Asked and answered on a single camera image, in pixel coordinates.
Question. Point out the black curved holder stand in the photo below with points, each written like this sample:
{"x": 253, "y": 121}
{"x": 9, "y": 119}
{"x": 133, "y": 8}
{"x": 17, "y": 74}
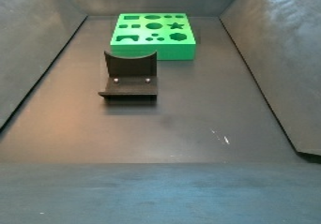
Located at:
{"x": 131, "y": 76}

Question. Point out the green shape sorter block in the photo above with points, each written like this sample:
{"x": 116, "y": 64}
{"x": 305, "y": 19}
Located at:
{"x": 142, "y": 33}

